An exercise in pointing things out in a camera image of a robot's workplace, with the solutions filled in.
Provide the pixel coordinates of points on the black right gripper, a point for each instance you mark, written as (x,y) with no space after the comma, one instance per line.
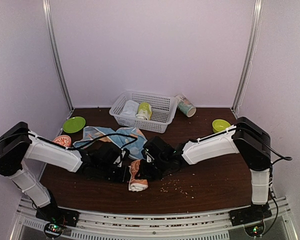
(144,174)

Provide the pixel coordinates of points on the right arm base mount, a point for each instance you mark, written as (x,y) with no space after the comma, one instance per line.
(249,214)

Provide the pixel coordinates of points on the front aluminium rail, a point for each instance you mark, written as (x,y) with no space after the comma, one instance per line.
(209,225)

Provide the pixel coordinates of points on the green plate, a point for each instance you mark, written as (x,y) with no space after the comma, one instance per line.
(74,124)

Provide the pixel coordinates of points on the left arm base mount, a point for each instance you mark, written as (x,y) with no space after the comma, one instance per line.
(57,215)

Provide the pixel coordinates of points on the teal patterned paper cup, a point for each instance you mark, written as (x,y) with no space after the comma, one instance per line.
(185,106)

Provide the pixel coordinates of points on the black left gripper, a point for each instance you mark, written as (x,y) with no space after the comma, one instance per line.
(122,177)

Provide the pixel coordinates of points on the blue patterned towel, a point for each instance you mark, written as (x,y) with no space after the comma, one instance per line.
(131,138)

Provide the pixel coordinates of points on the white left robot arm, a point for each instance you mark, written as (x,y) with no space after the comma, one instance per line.
(19,143)

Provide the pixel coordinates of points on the green rolled towel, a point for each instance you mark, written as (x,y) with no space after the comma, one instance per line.
(144,111)

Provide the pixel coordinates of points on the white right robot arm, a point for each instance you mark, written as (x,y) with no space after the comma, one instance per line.
(244,138)

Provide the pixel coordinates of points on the left aluminium frame post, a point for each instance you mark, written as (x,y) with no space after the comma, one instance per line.
(56,57)

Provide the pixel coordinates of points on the aluminium frame post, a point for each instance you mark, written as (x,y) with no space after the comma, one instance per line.
(56,57)
(248,60)

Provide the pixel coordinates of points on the orange bunny towel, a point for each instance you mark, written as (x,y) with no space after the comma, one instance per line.
(134,184)

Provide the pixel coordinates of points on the white rolled towel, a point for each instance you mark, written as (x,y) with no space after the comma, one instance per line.
(130,109)

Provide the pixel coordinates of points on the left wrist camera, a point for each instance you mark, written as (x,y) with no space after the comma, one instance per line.
(122,157)

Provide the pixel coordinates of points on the green bowl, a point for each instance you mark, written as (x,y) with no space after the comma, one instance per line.
(219,125)

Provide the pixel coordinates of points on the white plastic basket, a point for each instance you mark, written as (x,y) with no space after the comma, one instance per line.
(163,111)

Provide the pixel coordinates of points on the right aluminium frame post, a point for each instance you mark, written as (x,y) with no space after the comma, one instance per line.
(248,60)

